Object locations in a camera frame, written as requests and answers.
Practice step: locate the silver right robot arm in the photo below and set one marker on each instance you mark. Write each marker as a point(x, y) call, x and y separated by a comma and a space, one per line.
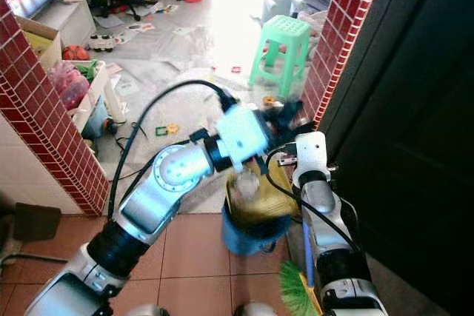
point(329, 234)

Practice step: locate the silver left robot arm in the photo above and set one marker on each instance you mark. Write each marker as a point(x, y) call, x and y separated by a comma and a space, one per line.
point(163, 183)

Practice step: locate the green plastic stool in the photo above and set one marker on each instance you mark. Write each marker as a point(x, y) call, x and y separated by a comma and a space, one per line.
point(283, 35)

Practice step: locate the blue bin with yellow bag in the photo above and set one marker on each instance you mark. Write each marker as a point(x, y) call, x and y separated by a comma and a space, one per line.
point(259, 205)

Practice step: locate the white toy crate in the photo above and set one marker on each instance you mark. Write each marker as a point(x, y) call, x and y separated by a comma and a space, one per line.
point(100, 90)

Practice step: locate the brown cardboard box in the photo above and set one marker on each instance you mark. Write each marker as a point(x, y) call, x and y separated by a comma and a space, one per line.
point(44, 42)

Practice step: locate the black and white toy car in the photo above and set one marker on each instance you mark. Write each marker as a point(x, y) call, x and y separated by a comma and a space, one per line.
point(102, 42)

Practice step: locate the dark flat dustpan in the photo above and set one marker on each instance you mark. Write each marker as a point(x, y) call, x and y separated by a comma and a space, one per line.
point(37, 221)

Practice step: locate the pink plastic bag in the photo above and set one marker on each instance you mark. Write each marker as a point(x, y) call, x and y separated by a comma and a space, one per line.
point(70, 85)

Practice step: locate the white television cabinet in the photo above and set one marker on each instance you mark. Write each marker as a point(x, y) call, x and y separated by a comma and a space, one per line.
point(70, 20)

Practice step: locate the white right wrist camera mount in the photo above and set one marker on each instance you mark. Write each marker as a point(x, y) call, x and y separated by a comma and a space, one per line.
point(311, 155)

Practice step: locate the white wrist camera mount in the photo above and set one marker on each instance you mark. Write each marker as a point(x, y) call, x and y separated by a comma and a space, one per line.
point(243, 137)
point(311, 155)

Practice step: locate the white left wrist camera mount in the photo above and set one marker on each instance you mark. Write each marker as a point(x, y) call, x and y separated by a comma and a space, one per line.
point(243, 137)

